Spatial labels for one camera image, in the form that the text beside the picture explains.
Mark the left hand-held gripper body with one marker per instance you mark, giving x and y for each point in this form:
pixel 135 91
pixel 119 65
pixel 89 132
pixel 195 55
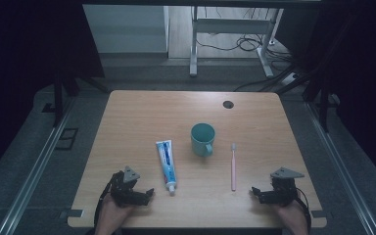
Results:
pixel 125 191

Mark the person's left hand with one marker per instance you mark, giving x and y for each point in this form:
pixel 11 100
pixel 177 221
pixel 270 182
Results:
pixel 112 215

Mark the aluminium floor rail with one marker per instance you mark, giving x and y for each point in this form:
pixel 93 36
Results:
pixel 336 166
pixel 32 176

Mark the pink toothbrush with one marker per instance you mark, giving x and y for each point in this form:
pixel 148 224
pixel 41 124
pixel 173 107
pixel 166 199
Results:
pixel 233 169

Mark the white cabinet panel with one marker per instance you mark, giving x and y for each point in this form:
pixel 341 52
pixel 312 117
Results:
pixel 127 29

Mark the person's right hand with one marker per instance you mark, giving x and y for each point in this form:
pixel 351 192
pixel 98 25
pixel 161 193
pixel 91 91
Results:
pixel 293 217

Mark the teal cup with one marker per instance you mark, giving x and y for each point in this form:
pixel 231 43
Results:
pixel 203 138

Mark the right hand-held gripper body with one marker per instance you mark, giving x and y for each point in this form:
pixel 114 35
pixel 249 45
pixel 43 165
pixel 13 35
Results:
pixel 282 191

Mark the white blue toothpaste tube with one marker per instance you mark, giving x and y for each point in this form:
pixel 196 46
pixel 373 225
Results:
pixel 167 166

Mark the black metal stand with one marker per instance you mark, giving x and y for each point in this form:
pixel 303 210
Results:
pixel 58 98
pixel 323 104

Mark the white metal desk frame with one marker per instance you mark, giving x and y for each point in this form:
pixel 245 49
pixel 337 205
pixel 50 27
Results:
pixel 194 42

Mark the white power strip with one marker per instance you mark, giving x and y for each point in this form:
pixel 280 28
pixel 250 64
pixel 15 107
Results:
pixel 289 78

